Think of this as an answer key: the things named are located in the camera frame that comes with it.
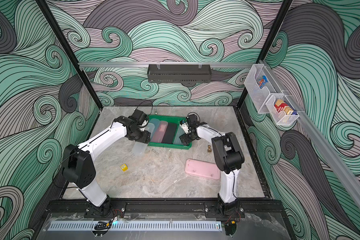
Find green plastic storage box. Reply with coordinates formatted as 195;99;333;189
148;115;192;150

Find blue packet in bin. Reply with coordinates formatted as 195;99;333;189
257;75;269;89

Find pink lidded box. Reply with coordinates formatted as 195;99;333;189
185;159;221;180

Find aluminium wall rail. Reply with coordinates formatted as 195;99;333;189
78;61;254;69

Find red box in bin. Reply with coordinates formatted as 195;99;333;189
274;99;291;114

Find clear ribbed pencil case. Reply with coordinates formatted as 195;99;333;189
132;132;151;156

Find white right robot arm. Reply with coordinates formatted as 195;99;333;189
179;114;245;217

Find black wall shelf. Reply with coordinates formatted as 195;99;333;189
147;65;212;84

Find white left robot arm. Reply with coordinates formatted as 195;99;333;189
62;109;151;208

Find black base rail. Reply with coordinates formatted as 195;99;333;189
46;198;287;219

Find teal ribbed pencil case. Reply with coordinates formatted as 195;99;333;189
146;118;160;138

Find pink translucent pencil case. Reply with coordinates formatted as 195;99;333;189
152;121;168;143

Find yellow dice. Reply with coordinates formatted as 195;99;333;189
120;164;128;172

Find black pencil case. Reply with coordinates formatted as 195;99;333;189
162;123;178;144

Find white slotted cable duct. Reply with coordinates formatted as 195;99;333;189
47;221;223;232

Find clear wall bin near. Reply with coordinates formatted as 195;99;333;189
266;94;299;127

